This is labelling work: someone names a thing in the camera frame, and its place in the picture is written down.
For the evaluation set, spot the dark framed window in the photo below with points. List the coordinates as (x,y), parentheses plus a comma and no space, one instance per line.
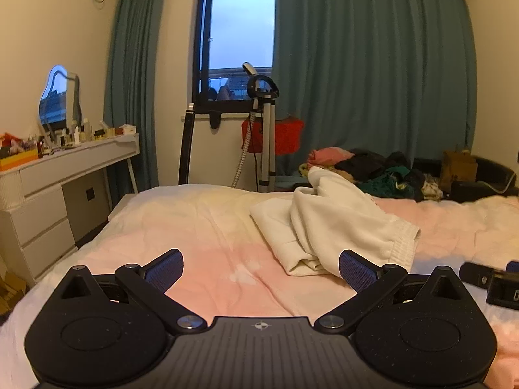
(239,32)

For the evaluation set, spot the wavy edged mirror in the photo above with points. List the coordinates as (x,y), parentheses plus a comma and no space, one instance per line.
(54,97)

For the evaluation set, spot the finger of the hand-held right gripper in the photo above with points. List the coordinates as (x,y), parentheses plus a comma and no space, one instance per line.
(476,274)

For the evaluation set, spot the black leather bench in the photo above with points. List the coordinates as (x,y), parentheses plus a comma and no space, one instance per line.
(490,182)

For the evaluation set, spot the brown paper bag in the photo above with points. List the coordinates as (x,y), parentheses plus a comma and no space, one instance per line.
(458,170)

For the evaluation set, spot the row of cosmetic bottles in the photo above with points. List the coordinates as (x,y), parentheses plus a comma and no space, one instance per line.
(81,133)

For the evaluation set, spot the patterned white cloth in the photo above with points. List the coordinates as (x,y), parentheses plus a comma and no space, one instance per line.
(430,189)

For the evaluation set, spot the teal curtain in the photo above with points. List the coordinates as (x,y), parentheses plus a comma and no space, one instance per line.
(373,69)
(133,89)

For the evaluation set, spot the white sweatpants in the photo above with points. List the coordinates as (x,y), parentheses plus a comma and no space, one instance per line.
(324,219)

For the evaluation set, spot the cardboard boxes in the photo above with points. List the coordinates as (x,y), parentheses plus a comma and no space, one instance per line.
(10,291)

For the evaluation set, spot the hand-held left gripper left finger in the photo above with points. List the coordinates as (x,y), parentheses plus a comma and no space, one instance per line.
(164,270)

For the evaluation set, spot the white dresser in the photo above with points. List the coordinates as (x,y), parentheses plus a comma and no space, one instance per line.
(40,219)

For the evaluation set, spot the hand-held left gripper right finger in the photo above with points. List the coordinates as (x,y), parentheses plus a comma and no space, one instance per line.
(357,271)

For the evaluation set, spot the black hook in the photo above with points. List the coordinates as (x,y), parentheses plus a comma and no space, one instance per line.
(214,120)

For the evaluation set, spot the black curved frame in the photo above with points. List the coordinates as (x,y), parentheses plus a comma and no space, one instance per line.
(186,150)

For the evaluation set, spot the black garment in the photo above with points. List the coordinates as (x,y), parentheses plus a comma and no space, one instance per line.
(365,164)

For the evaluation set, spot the pink cloth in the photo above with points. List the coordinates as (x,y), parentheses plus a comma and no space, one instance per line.
(328,156)

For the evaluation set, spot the dark green garment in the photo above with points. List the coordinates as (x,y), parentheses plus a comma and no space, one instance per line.
(381,184)

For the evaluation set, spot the garment steamer on stand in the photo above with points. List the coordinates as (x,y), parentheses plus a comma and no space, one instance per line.
(265,137)

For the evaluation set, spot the pink and white bed blanket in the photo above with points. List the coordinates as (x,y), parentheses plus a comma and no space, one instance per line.
(202,227)

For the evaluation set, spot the orange box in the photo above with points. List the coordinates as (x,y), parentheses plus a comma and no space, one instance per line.
(18,159)

